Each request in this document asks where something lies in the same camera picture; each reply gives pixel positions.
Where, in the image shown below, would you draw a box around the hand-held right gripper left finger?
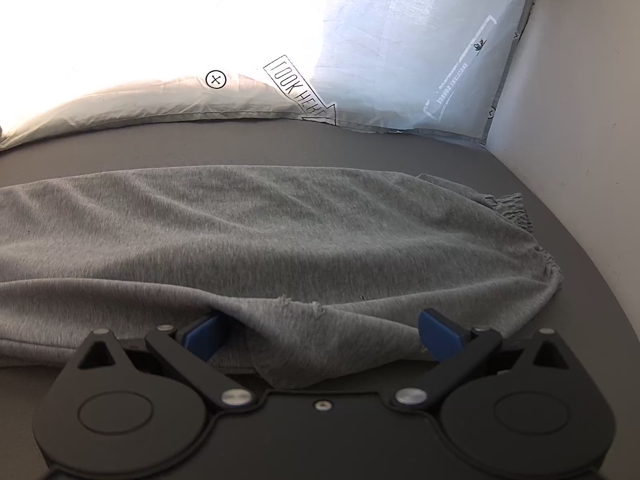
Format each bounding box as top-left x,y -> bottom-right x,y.
75,310 -> 256,407

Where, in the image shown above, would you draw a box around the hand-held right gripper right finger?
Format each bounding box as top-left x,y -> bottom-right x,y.
395,308 -> 572,407

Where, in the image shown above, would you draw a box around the grey pants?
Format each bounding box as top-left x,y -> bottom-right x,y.
0,164 -> 563,391

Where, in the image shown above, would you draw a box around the white printed bedding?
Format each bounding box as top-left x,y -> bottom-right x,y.
0,0 -> 551,150

